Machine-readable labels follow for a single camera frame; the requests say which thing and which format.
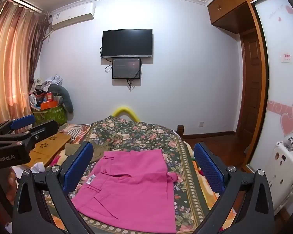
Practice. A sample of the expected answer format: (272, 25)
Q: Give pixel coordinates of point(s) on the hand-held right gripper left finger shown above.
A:
(78, 166)

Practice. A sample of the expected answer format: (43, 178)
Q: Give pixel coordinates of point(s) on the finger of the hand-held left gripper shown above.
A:
(45, 128)
(22, 122)

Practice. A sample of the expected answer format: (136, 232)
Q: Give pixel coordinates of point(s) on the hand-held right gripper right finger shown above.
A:
(208, 166)

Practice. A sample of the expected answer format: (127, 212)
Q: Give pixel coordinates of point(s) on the pink pants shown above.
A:
(127, 190)

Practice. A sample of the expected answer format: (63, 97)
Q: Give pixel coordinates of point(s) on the olive green pants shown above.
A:
(100, 151)

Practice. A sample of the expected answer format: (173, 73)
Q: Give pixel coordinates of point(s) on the green storage box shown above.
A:
(50, 115)

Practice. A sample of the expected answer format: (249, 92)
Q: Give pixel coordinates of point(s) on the orange patterned bed sheet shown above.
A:
(205, 182)

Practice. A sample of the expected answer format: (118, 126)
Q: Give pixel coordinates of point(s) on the wooden lap table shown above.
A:
(51, 144)

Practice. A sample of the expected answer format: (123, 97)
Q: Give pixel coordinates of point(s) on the orange box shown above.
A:
(48, 104)

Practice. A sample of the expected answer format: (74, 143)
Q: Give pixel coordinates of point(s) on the striped cloth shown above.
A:
(75, 130)

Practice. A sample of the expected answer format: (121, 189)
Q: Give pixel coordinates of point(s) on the grey pillow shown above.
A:
(64, 97)

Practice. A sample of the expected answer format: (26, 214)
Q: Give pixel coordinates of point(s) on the pile of clothes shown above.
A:
(45, 84)

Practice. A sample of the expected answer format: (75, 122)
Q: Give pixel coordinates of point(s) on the orange pink curtain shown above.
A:
(12, 65)

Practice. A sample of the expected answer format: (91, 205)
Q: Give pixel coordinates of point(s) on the floral blanket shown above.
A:
(136, 136)

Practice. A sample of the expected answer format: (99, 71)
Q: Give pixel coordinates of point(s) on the yellow foam tube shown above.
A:
(125, 109)

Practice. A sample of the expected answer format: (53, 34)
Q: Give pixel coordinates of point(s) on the white suitcase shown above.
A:
(285, 170)

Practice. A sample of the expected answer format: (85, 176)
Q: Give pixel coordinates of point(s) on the wooden door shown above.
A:
(251, 85)

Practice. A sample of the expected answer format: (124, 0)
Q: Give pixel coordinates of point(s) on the white air conditioner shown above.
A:
(73, 14)

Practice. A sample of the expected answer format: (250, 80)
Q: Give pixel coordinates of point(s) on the small door sticker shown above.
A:
(287, 57)

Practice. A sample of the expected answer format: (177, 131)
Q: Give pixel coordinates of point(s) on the wooden overhead cabinet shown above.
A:
(229, 4)

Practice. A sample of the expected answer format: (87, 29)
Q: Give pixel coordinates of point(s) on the white wall socket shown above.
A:
(201, 124)

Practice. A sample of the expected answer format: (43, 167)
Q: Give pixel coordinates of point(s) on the wooden bed post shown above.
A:
(180, 130)

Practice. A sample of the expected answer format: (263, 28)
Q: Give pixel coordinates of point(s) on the small black wall monitor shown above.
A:
(126, 68)

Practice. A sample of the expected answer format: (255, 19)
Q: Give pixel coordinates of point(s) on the black wall television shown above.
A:
(127, 42)

